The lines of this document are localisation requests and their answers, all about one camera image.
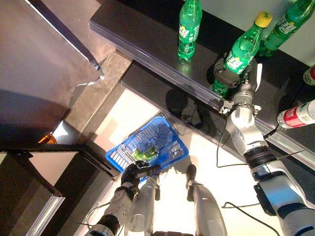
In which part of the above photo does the small orange object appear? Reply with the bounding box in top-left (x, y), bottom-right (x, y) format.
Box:
top-left (37, 133), bottom-right (58, 145)

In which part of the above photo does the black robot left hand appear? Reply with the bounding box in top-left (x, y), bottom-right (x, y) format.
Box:
top-left (120, 159), bottom-right (162, 190)

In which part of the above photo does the grey brown fabric curtain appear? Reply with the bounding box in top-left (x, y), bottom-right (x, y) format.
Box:
top-left (0, 0), bottom-right (118, 148)

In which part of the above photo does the silver robot right leg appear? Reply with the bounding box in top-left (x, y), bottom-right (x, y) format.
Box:
top-left (185, 164), bottom-right (228, 236)

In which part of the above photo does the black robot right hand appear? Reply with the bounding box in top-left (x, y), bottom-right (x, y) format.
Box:
top-left (213, 58), bottom-right (263, 93)

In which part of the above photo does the silver robot left leg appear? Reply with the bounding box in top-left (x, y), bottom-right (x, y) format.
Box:
top-left (124, 176), bottom-right (162, 233)

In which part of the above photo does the silver robot leg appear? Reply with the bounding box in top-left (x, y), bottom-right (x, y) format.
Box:
top-left (185, 164), bottom-right (228, 236)
top-left (124, 176), bottom-right (162, 233)

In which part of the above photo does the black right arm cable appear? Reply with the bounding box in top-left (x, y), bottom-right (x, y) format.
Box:
top-left (216, 126), bottom-right (248, 169)

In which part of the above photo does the blue plastic shopping basket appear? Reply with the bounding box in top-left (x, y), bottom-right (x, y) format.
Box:
top-left (105, 116), bottom-right (189, 184)

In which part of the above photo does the clear water bottle red label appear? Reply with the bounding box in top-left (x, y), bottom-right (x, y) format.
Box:
top-left (277, 99), bottom-right (315, 130)
top-left (302, 65), bottom-right (315, 86)

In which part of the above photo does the black framed side cabinet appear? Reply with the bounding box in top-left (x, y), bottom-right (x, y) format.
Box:
top-left (0, 144), bottom-right (121, 236)

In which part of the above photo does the green Sprite bottle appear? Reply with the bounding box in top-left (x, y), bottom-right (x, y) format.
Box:
top-left (131, 146), bottom-right (159, 162)
top-left (177, 0), bottom-right (203, 62)
top-left (211, 11), bottom-right (273, 96)
top-left (258, 0), bottom-right (315, 58)

